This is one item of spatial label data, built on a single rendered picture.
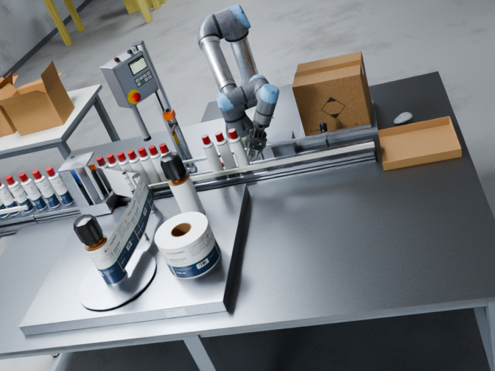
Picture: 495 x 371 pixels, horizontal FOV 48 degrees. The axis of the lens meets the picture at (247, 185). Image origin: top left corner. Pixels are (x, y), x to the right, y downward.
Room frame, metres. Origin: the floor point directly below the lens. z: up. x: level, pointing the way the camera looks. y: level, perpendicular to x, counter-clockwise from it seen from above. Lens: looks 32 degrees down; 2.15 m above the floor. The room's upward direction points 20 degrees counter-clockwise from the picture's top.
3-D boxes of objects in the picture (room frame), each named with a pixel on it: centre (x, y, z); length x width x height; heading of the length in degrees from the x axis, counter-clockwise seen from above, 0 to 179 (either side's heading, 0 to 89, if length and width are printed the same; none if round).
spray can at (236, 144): (2.13, -0.02, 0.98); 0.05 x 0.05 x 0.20
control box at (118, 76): (2.33, 0.31, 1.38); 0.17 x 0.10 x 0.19; 127
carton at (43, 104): (3.89, 1.19, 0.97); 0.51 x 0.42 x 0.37; 167
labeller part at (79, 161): (2.25, 0.66, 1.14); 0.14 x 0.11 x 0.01; 72
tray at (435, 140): (1.91, -0.72, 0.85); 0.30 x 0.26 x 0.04; 72
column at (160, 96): (2.37, 0.23, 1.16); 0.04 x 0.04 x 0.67; 72
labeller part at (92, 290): (1.70, 0.58, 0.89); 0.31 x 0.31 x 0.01
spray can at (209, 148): (2.17, 0.10, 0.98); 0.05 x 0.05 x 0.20
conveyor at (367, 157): (2.21, 0.23, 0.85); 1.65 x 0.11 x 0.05; 72
